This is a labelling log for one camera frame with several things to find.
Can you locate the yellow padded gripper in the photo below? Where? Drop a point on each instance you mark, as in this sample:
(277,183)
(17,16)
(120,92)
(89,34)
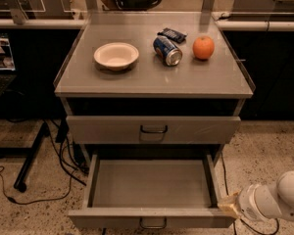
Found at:
(247,202)

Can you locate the grey drawer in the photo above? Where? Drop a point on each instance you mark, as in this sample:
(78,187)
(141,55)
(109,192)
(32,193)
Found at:
(151,194)
(152,130)

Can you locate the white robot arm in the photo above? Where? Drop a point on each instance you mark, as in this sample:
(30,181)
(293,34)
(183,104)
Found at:
(261,202)

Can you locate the grey metal drawer cabinet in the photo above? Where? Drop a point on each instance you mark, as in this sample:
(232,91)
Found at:
(217,87)

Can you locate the grey top drawer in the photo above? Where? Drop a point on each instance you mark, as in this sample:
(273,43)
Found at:
(152,130)

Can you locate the orange fruit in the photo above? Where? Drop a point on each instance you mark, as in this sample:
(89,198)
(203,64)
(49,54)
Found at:
(203,47)

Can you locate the blue soda can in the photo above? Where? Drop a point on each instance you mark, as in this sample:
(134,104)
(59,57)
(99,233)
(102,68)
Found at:
(170,54)

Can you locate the dark blue snack packet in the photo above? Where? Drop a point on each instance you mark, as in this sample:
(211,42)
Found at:
(173,35)

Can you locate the black desk leg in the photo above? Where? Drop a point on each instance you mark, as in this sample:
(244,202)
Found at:
(22,140)

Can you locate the laptop with lit screen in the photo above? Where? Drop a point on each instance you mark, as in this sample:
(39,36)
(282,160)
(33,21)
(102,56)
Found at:
(8,71)

